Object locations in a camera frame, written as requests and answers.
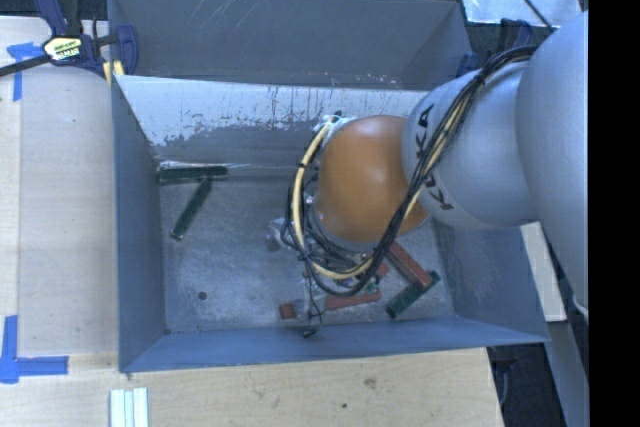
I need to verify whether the red-brown flat block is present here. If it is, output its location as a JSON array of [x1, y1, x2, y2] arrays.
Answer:
[[386, 241, 434, 290], [278, 288, 383, 320]]

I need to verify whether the grey metal bin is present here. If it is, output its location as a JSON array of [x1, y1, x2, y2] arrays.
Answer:
[[105, 0, 552, 374]]

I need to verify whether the dark green flat block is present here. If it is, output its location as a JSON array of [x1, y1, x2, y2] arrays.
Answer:
[[170, 176, 213, 242], [385, 270, 443, 320]]

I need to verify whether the pale wood board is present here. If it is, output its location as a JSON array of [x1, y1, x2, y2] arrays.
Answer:
[[17, 64, 121, 359]]

